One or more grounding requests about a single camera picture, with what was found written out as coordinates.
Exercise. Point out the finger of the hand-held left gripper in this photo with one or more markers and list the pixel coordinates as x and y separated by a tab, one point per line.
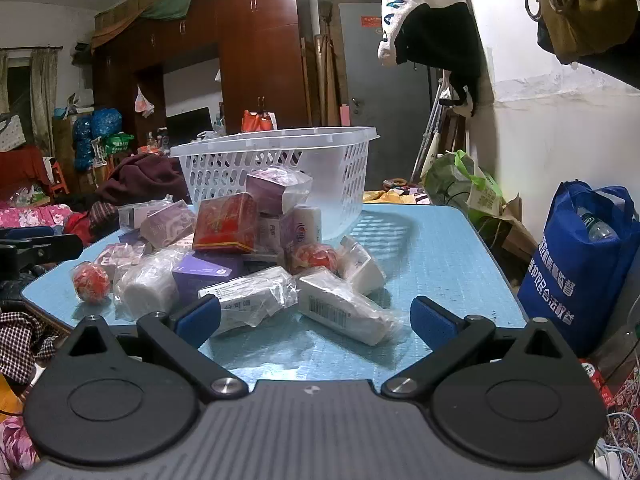
45	252

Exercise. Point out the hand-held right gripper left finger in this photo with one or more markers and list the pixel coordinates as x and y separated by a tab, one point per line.
197	317

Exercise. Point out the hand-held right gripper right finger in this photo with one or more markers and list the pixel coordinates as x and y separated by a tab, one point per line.
432	321

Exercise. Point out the red box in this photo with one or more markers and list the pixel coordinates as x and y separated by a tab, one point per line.
225	222

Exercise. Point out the white plastic basket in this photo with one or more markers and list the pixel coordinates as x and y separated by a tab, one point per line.
325	175

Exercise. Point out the pink floral cloth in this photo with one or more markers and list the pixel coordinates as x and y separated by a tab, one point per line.
30	217

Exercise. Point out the dark purple box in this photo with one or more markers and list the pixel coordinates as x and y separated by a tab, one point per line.
205	272

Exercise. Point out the red ball in plastic wrap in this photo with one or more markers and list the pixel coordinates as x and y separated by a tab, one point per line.
316	258
91	282

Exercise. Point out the white box in clear bag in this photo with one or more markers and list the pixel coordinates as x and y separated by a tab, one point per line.
250	292

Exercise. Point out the white roll in plastic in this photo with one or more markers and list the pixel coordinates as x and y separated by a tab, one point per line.
145	287

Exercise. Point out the red plastic stool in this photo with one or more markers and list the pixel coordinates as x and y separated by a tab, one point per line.
60	177

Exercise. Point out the red covered chair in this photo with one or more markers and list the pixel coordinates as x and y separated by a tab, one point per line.
22	167

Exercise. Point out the white pouch in plastic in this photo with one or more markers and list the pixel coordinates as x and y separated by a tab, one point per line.
362	267

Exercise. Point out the white barcode box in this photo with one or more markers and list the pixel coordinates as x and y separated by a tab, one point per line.
345	310

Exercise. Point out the plaid cloth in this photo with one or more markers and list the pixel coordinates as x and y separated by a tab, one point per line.
25	340

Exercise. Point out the small grey box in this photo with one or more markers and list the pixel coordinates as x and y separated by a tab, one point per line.
131	216

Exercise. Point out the light purple box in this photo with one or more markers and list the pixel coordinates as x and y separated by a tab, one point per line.
167	225

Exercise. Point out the brown paper bag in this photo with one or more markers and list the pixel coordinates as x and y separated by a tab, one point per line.
515	230

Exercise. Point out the maroon cloth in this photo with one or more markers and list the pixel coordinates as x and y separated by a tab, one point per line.
145	177

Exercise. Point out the green plastic basket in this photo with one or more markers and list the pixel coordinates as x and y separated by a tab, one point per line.
119	142

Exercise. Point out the blue mesh bags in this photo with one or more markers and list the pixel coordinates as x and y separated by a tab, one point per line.
97	125

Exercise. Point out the green and white bag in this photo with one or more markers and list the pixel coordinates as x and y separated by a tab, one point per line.
460	185

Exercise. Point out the white bottle red logo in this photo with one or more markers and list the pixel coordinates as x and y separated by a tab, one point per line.
307	225

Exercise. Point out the purple box white lid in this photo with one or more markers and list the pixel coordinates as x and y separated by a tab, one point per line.
270	190

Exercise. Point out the blue printed tote bag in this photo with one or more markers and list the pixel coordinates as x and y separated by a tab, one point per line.
575	285

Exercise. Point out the patterned curtain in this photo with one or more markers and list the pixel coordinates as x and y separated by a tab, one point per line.
44	95
3	80

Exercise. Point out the red carton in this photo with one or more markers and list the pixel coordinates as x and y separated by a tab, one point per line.
597	380

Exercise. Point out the white hanging plastic bag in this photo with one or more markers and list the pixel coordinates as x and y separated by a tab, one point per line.
144	102

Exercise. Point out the plastic water bottle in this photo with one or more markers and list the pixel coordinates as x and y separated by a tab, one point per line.
597	225

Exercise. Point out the metal crutches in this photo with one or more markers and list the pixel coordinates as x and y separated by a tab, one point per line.
430	130

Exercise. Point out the black monitor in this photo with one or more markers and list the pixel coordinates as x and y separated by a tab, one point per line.
190	125

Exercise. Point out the orange bag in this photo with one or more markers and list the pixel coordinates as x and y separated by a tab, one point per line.
259	121

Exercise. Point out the grey door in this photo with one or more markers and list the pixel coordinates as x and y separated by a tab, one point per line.
380	70

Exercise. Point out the cardboard boxes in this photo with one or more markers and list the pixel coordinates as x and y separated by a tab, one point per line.
125	7

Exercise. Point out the wooden planks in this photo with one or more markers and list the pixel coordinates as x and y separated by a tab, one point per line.
322	85

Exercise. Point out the brown wooden wardrobe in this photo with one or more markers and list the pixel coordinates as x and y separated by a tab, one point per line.
260	50

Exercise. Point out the olive hanging bag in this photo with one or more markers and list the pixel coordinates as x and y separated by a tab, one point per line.
590	15

